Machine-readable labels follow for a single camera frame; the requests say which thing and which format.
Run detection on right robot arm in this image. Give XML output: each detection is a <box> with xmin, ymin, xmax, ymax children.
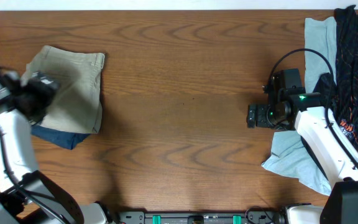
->
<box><xmin>247</xmin><ymin>69</ymin><xmax>358</xmax><ymax>223</ymax></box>

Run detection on light blue garment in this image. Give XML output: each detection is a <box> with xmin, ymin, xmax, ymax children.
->
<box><xmin>262</xmin><ymin>17</ymin><xmax>337</xmax><ymax>196</ymax></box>

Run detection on black patterned garment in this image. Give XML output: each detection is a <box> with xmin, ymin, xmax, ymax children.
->
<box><xmin>307</xmin><ymin>6</ymin><xmax>358</xmax><ymax>152</ymax></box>

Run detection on folded navy blue shorts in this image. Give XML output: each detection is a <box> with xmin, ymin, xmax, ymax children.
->
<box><xmin>31</xmin><ymin>125</ymin><xmax>90</xmax><ymax>150</ymax></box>

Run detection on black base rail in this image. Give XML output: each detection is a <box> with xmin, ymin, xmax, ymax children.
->
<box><xmin>79</xmin><ymin>202</ymin><xmax>291</xmax><ymax>224</ymax></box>

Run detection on khaki shorts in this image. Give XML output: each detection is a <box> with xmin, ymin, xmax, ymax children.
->
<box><xmin>22</xmin><ymin>45</ymin><xmax>105</xmax><ymax>134</ymax></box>

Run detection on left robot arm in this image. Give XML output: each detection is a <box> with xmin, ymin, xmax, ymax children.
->
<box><xmin>0</xmin><ymin>67</ymin><xmax>85</xmax><ymax>223</ymax></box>

